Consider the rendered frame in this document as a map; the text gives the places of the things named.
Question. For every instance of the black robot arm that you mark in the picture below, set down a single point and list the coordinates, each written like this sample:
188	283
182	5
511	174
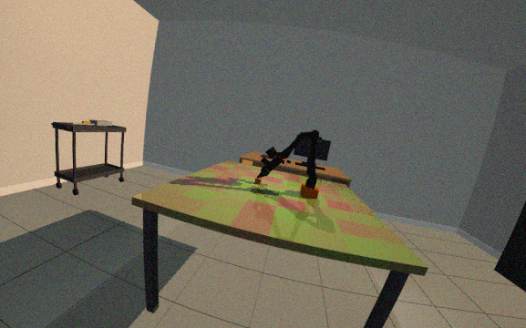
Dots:
314	135

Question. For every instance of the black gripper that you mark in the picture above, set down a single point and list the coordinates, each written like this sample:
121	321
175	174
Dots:
265	171

